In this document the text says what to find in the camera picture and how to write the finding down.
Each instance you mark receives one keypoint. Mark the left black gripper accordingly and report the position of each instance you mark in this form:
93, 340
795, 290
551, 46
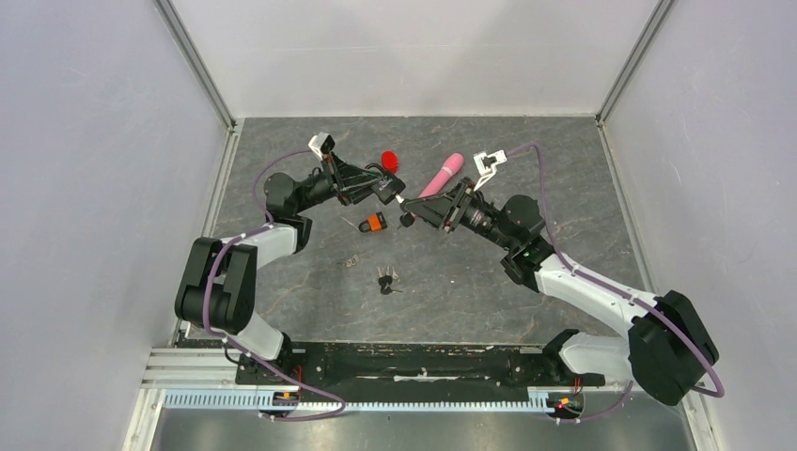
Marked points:
348, 178

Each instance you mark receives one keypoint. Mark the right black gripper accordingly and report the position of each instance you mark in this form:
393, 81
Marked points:
447, 208

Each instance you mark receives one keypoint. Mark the black Kaijing padlock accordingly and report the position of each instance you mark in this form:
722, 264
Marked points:
407, 219

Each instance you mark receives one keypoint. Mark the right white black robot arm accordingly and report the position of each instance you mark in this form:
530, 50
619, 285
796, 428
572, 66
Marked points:
660, 344

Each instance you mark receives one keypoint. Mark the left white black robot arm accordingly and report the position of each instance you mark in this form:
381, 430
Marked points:
217, 291

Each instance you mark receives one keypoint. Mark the black-head key bunch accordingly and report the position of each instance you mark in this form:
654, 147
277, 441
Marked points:
387, 277

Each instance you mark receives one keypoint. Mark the small silver key bunch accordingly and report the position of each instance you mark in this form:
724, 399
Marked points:
350, 261

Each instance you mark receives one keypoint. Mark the red plastic cap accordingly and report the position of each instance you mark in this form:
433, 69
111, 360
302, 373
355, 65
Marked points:
390, 161

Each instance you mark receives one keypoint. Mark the orange black padlock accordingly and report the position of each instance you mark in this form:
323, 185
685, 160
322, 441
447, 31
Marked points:
374, 222

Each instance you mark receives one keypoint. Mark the pink cylindrical wand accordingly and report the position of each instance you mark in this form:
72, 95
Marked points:
450, 167

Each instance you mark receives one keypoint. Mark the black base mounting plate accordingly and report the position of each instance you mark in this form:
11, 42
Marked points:
329, 364

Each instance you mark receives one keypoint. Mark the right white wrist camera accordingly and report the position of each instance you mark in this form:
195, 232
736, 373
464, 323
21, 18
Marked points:
486, 164

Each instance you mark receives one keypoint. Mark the white slotted cable duct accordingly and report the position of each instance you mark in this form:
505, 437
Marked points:
271, 401

